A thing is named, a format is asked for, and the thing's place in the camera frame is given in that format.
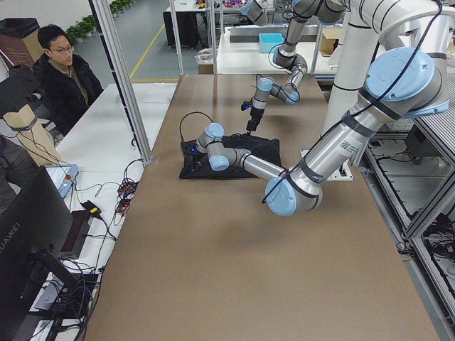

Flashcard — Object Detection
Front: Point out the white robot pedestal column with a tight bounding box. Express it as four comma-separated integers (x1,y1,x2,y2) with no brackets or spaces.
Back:
300,0,392,182

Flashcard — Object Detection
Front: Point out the black monitor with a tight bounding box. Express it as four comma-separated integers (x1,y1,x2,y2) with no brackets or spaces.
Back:
1,166,77,340

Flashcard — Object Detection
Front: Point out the seated person in black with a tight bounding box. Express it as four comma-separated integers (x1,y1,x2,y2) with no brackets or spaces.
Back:
33,25,103,136

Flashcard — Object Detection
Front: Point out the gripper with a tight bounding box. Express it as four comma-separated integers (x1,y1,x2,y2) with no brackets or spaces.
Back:
180,140,206,171
241,100,264,134

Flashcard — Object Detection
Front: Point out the black t-shirt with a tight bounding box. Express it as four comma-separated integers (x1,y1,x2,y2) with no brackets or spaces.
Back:
178,133,282,181

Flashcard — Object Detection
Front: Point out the teach pendant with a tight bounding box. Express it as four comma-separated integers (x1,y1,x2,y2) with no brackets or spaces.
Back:
45,164,79,198

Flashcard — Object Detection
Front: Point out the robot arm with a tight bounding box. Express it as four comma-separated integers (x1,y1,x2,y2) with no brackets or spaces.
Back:
181,1,454,216
241,1,346,133

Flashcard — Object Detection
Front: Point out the black power strip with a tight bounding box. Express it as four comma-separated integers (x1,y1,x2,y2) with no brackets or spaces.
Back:
115,178,139,217

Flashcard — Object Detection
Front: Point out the blue plastic bin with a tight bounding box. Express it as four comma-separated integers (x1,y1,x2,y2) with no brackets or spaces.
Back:
258,33,284,54

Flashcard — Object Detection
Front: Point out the aluminium frame post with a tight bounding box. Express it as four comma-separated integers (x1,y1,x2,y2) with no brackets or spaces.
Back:
88,0,152,165

